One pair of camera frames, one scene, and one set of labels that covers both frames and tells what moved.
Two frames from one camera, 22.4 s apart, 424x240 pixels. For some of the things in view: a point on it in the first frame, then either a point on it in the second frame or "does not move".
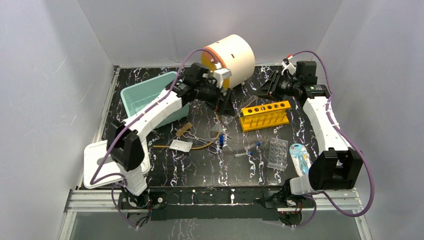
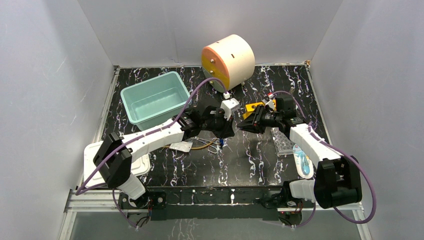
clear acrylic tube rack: (278, 154) to (283, 145)
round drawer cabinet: (234, 53) does not move
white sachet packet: (181, 145) does not move
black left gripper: (222, 98) to (220, 122)
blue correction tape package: (300, 158) does not move
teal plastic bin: (135, 96) does not move
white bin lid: (94, 152) does not move
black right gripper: (268, 87) to (251, 123)
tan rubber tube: (205, 145) does not move
